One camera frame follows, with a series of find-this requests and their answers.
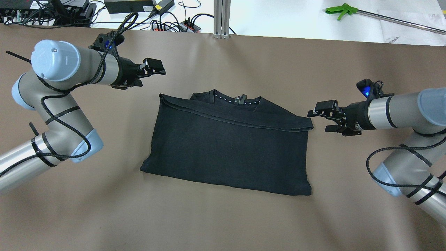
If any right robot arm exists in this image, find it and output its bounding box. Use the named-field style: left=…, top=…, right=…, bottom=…
left=307, top=83, right=446, bottom=225

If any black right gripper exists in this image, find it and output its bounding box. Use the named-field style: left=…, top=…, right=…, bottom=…
left=307, top=100, right=366, bottom=136

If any black t-shirt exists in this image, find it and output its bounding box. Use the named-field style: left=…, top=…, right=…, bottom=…
left=140, top=90, right=313, bottom=196

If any green plastic clamp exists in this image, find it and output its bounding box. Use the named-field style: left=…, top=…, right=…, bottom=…
left=325, top=3, right=358, bottom=21

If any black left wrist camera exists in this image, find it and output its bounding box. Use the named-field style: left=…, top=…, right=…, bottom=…
left=88, top=31, right=125, bottom=52

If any aluminium frame post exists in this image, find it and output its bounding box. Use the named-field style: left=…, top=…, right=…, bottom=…
left=213, top=0, right=231, bottom=39

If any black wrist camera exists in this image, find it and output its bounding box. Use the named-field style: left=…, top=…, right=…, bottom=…
left=356, top=78, right=395, bottom=101
left=88, top=31, right=125, bottom=52

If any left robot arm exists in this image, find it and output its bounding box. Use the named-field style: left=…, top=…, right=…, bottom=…
left=1, top=38, right=166, bottom=195

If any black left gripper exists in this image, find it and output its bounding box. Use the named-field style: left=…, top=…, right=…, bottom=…
left=111, top=58, right=166, bottom=90

